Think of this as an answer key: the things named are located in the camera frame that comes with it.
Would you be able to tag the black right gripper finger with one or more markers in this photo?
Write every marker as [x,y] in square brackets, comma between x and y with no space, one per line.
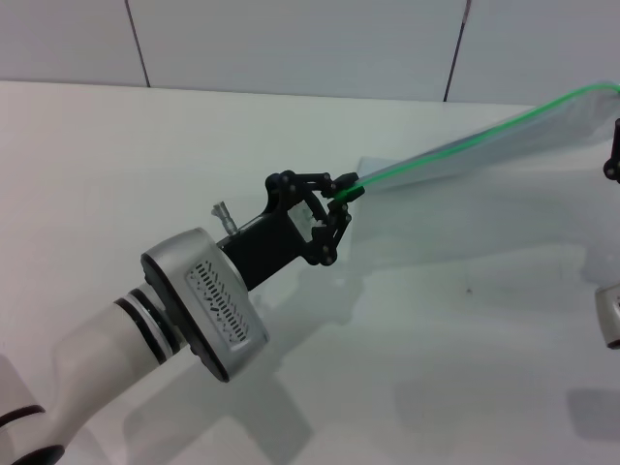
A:
[617,138]

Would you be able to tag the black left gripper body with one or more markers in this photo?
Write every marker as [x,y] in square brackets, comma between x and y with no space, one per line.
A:
[271,247]

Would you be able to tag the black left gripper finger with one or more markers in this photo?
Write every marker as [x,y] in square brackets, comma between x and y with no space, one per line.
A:
[324,181]
[336,227]

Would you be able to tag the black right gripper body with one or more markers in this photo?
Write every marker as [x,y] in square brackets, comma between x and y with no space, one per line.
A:
[611,170]

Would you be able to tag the clear green-zip document bag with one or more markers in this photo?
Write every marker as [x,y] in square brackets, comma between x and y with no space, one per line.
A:
[484,145]

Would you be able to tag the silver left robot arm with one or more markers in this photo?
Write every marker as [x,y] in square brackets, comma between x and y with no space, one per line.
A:
[145,334]

